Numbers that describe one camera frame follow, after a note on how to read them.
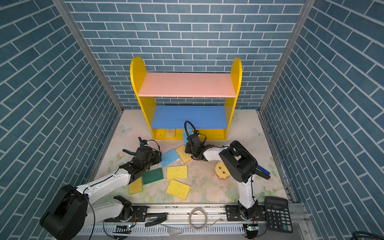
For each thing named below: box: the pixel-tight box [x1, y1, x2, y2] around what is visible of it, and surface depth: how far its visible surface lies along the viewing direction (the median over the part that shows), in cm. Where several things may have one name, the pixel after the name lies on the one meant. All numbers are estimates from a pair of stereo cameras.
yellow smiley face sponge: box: [215, 161, 231, 180], surface depth 87 cm
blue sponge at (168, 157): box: [160, 148, 180, 168], surface depth 95 cm
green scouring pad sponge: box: [142, 167, 164, 185], surface depth 86 cm
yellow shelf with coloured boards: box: [130, 57, 243, 140], surface depth 82 cm
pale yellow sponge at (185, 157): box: [175, 144, 192, 164], surface depth 96 cm
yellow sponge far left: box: [128, 176, 143, 195], surface depth 82 cm
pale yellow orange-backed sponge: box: [165, 128, 176, 138], surface depth 106 cm
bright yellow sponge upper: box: [166, 165, 188, 180], surface depth 88 cm
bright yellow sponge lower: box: [165, 179, 191, 201], surface depth 82 cm
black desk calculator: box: [264, 196, 293, 234], surface depth 74 cm
